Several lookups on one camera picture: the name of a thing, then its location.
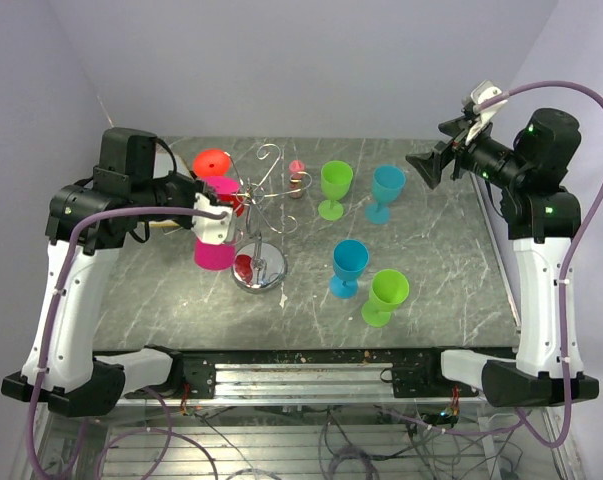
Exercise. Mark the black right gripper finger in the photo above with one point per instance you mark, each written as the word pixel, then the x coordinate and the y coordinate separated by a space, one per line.
pixel 456 129
pixel 429 166

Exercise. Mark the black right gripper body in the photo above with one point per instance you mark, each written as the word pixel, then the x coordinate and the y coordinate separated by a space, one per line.
pixel 481 154

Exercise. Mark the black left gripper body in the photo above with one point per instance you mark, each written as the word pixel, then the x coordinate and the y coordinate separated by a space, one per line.
pixel 180 190

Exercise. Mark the red wine glass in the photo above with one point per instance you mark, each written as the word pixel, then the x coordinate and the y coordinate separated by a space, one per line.
pixel 212 166

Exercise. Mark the magenta wine glass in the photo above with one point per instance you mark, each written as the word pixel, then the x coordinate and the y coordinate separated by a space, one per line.
pixel 219 257

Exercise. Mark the blue wine glass front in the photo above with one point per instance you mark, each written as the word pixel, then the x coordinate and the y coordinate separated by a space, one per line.
pixel 350 259

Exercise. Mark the blue wine glass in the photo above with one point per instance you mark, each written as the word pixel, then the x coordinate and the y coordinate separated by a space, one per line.
pixel 387 184
pixel 350 259

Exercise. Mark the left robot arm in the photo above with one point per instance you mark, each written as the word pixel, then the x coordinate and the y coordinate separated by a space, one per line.
pixel 87 226

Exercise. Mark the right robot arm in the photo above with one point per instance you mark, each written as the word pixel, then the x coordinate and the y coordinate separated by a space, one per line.
pixel 542 219

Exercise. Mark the blue wine glass back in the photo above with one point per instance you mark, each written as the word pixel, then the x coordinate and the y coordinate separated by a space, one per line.
pixel 387 184

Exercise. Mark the green wine glass back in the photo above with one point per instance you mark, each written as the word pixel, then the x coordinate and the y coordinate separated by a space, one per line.
pixel 336 178

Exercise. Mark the green wine glass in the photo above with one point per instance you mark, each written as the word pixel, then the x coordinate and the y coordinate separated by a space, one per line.
pixel 336 178
pixel 388 291

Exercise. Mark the chrome wine glass rack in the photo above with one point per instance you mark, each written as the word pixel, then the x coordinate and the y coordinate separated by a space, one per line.
pixel 259 265

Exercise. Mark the green wine glass front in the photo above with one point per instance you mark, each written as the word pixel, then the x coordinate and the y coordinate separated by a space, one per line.
pixel 388 291

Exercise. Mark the yellow-framed whiteboard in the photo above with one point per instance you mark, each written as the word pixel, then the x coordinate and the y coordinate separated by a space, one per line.
pixel 163 165

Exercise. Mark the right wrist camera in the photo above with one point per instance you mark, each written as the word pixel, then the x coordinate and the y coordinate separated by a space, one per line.
pixel 481 105

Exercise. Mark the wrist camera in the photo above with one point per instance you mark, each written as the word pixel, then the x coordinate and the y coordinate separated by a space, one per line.
pixel 481 105
pixel 215 222

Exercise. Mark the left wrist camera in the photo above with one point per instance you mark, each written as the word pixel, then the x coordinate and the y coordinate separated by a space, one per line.
pixel 215 222

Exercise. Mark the aluminium mounting rail frame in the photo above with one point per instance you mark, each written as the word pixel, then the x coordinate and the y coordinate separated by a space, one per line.
pixel 334 414

